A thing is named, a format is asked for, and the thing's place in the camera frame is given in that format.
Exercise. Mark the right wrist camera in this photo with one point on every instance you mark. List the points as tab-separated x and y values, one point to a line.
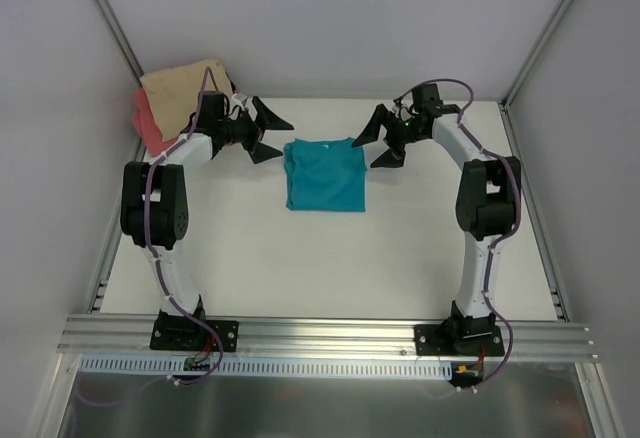
425	100

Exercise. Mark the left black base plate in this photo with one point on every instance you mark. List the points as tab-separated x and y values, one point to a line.
225	335

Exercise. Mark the white slotted cable duct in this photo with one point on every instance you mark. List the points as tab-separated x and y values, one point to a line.
413	369

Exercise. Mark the pink folded t shirt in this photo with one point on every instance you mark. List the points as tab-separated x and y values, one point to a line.
147	129

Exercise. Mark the right aluminium frame post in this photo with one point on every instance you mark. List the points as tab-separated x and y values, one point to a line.
542	42

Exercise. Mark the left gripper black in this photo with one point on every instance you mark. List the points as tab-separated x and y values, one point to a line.
253	131

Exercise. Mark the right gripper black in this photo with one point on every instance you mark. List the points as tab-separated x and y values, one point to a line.
390	133

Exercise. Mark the beige folded t shirt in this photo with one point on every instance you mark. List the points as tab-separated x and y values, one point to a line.
172	93

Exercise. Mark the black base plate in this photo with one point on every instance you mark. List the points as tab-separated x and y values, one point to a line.
225	335
434	340

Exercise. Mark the teal t shirt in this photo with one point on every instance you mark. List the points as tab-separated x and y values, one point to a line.
326	176

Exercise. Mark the left aluminium frame post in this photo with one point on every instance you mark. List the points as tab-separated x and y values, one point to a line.
118	35

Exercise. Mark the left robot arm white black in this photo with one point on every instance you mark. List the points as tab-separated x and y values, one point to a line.
155	213

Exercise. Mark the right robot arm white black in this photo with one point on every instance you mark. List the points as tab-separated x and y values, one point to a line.
488	211

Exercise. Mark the aluminium frame post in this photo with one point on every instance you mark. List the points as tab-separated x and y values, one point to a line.
118	35
542	42

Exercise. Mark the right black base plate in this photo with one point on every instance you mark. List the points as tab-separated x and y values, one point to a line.
434	340

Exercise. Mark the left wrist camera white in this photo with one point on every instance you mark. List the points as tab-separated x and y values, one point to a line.
238	103

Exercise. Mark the aluminium mounting rail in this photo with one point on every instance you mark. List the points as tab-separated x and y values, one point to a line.
324	338

